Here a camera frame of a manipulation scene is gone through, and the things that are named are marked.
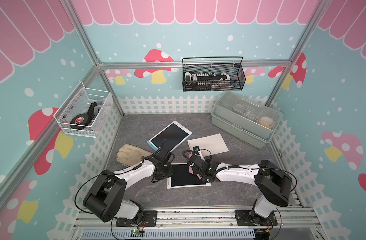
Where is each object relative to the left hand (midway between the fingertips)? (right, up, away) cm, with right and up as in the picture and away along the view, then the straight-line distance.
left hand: (169, 177), depth 88 cm
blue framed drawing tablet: (+1, +24, +22) cm, 33 cm away
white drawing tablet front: (+26, +17, +17) cm, 35 cm away
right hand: (+16, +8, +1) cm, 18 cm away
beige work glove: (-27, +11, +9) cm, 30 cm away
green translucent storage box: (+47, +35, +4) cm, 58 cm away
